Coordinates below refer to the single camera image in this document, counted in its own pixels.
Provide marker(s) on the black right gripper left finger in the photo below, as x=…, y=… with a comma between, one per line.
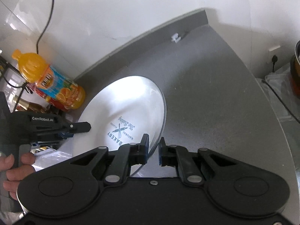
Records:
x=125, y=157

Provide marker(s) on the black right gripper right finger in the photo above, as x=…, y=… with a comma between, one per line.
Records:
x=182, y=160

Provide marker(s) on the white Bakery plate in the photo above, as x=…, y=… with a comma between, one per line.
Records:
x=121, y=113

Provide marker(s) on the person's left hand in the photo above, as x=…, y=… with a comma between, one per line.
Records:
x=15, y=175

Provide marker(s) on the dark glass bottle gold foil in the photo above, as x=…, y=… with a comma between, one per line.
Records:
x=33, y=107

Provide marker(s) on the lower red soda can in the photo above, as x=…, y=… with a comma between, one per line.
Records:
x=47, y=98

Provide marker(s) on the orange juice bottle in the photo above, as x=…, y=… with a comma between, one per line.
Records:
x=35, y=69

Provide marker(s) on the small white plastic clip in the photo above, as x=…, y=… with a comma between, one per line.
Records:
x=175, y=38

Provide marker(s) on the brown pot with packets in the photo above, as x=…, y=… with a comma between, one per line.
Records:
x=294, y=65

